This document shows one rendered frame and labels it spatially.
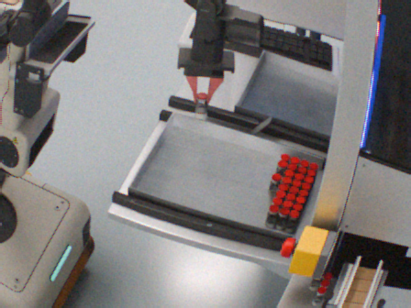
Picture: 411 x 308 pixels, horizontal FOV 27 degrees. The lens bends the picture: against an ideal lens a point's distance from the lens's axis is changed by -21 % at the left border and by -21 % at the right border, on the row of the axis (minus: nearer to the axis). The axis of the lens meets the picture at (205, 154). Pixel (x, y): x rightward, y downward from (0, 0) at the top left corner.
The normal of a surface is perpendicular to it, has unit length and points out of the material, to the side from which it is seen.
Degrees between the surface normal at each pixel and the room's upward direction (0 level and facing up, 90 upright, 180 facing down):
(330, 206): 90
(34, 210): 0
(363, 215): 90
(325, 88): 0
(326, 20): 90
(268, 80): 0
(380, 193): 90
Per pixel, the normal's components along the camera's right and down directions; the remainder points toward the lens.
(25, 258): 0.11, -0.76
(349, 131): -0.31, 0.58
